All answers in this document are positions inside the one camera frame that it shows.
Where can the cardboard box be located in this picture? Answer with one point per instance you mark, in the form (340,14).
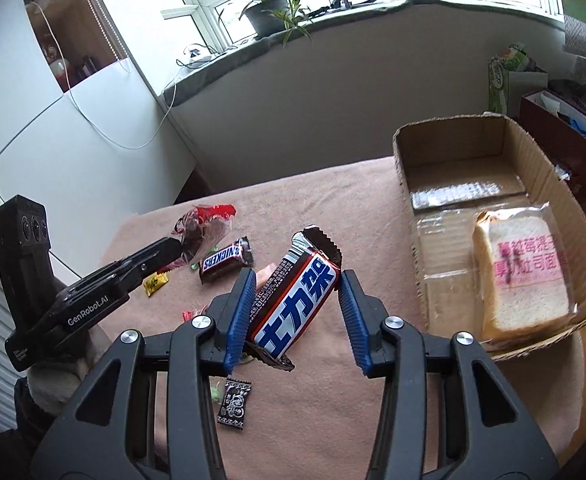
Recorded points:
(453,160)

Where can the large chocolate bar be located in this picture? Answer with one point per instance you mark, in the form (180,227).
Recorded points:
(298,305)

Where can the person's left forearm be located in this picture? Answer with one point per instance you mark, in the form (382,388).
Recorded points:
(48,382)

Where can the white cabinet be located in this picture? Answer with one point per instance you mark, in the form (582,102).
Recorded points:
(23,100)

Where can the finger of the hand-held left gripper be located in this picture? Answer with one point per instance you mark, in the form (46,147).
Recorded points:
(143,262)

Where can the pink blanket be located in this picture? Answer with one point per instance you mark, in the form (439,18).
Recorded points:
(323,200)

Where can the yellow candy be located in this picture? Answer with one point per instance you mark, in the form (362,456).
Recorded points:
(155,284)

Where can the green carton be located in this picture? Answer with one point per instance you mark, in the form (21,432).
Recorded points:
(498,90)

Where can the red brown candy bag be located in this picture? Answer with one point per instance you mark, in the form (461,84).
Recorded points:
(203,230)

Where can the black wrapped candy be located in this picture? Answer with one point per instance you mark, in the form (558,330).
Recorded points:
(234,402)

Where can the red green candy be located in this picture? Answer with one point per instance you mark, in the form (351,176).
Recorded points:
(193,314)

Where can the small chocolate bar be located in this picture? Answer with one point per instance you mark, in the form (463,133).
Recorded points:
(223,260)

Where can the packed sliced bread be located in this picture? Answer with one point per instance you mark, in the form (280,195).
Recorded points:
(518,280)

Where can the white window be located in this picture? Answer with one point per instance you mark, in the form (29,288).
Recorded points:
(213,15)

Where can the potted plant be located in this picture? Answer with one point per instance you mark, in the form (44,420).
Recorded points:
(268,15)

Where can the white power adapter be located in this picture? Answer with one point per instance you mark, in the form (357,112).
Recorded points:
(195,62)

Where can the green candy packet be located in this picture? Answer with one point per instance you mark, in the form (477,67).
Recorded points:
(216,391)

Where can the pink candy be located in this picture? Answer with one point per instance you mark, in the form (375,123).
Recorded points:
(265,277)

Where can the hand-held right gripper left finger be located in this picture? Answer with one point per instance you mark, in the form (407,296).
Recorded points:
(238,310)

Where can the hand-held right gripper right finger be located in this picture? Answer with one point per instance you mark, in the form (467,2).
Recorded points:
(350,320)

